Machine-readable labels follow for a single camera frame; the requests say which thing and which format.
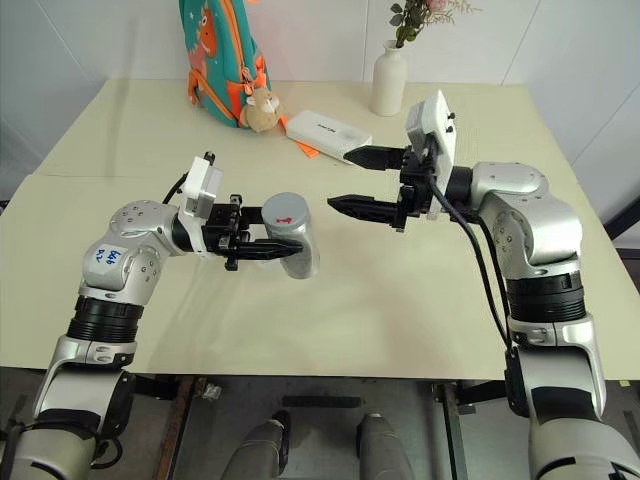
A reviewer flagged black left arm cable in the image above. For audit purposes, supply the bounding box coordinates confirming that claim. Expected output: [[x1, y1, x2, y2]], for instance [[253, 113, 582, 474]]
[[160, 172, 192, 205]]

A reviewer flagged rusty metal table frame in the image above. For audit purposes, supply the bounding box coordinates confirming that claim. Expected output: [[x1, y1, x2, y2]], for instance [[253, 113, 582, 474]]
[[152, 375, 207, 480]]

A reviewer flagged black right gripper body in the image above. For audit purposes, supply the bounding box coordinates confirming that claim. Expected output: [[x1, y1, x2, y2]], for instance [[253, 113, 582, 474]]
[[394, 144, 442, 234]]

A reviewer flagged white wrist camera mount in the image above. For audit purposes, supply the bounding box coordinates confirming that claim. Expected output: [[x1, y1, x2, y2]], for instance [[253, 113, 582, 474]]
[[178, 154, 226, 260], [405, 89, 459, 222]]

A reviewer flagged grey jar lid red mark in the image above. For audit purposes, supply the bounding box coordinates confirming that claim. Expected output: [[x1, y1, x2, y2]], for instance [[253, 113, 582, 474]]
[[261, 192, 312, 235]]

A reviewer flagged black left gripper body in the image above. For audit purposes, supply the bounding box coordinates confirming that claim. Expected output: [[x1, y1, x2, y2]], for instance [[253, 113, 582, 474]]
[[202, 194, 252, 272]]

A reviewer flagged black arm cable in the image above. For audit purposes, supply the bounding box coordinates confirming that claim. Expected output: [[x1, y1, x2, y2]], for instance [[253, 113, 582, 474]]
[[160, 172, 192, 205], [424, 167, 524, 361]]

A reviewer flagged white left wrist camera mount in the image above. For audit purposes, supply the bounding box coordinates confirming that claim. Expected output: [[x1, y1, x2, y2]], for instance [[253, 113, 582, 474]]
[[178, 154, 226, 260]]

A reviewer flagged brown plush hamster toy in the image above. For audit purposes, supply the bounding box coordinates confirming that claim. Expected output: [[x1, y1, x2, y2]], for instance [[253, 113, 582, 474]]
[[239, 87, 289, 134]]

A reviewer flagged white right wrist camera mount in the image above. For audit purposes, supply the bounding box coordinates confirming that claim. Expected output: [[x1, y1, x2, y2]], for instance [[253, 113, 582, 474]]
[[405, 89, 459, 222]]

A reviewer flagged black metal stand leg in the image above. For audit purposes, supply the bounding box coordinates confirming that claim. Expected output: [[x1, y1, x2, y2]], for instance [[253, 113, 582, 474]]
[[603, 192, 640, 262]]

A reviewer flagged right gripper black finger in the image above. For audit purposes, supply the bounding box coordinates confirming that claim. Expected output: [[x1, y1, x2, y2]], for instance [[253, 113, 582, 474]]
[[347, 145, 407, 172], [326, 194, 402, 227]]

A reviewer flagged white flat box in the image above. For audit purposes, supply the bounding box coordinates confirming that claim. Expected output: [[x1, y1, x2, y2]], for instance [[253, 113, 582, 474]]
[[285, 109, 374, 166]]

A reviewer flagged orange card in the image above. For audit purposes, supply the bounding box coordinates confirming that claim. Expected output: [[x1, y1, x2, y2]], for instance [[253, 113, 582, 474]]
[[279, 115, 321, 161]]

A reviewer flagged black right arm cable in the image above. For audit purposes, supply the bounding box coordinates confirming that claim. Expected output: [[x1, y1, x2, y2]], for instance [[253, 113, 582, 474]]
[[424, 167, 524, 361]]

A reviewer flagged black flat bar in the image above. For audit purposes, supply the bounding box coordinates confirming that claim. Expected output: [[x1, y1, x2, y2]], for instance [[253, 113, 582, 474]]
[[281, 395, 363, 409]]

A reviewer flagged silver jar body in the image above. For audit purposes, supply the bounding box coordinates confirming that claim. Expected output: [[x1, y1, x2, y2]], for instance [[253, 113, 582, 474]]
[[263, 214, 322, 282]]

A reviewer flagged teal orange children's backpack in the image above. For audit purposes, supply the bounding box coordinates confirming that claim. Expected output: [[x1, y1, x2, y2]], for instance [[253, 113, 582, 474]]
[[178, 0, 274, 129]]

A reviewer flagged pink flower sprig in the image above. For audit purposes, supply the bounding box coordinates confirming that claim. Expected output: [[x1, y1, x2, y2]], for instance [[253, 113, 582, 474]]
[[389, 0, 484, 50]]

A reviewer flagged grey rounded robot foot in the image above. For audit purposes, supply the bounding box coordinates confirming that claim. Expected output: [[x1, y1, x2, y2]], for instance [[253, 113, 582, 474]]
[[355, 413, 416, 480], [219, 409, 292, 480]]

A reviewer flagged white ceramic vase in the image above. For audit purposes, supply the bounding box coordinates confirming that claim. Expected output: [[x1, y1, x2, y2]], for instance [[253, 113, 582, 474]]
[[370, 39, 409, 118]]

